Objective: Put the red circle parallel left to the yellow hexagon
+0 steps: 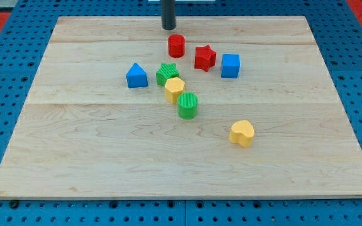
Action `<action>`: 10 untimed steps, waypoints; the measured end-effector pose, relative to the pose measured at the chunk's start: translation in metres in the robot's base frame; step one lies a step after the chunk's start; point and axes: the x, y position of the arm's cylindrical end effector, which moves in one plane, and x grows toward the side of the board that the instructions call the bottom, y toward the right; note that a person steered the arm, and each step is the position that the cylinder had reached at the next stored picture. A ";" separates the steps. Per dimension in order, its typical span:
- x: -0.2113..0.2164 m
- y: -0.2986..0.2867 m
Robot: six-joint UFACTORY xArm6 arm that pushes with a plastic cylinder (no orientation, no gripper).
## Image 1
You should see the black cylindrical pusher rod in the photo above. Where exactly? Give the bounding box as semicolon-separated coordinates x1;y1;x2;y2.
161;0;176;31

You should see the red cylinder block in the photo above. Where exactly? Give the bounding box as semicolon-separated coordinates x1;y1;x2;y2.
168;34;185;58

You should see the yellow hexagon block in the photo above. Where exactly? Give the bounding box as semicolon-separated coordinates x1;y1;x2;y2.
165;77;185;104

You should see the red star block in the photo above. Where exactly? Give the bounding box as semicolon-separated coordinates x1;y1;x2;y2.
194;45;217;72

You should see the green star block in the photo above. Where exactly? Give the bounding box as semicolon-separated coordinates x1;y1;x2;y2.
156;63;180;86

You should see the blue triangle block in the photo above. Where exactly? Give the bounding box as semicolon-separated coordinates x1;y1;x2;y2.
126;63;148;88

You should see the blue cube block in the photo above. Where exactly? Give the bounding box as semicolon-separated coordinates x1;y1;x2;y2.
221;54;241;78

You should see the green cylinder block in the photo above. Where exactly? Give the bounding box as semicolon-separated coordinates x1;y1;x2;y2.
177;92;198;119

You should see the light wooden board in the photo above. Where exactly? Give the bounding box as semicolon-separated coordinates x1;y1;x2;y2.
0;16;362;200

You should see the yellow heart block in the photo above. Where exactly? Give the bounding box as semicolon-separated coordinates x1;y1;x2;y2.
229;120;255;148

